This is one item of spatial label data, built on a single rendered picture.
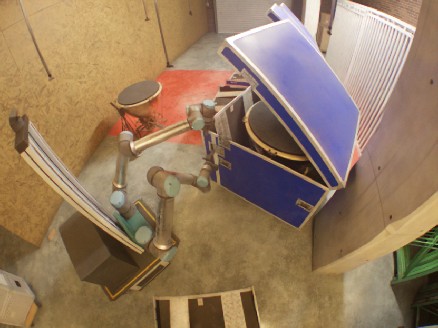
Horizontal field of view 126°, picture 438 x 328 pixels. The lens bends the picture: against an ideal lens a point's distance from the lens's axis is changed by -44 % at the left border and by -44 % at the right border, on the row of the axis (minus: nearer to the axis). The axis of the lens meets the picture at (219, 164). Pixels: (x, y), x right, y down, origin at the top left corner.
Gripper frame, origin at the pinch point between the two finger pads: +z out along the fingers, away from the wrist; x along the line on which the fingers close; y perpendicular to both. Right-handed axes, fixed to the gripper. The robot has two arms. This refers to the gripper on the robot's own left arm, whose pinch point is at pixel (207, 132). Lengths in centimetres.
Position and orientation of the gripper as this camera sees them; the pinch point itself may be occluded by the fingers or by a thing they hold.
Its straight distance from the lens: 171.2
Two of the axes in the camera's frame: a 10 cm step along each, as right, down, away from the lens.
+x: 5.9, -6.5, 4.7
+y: 8.0, 5.3, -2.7
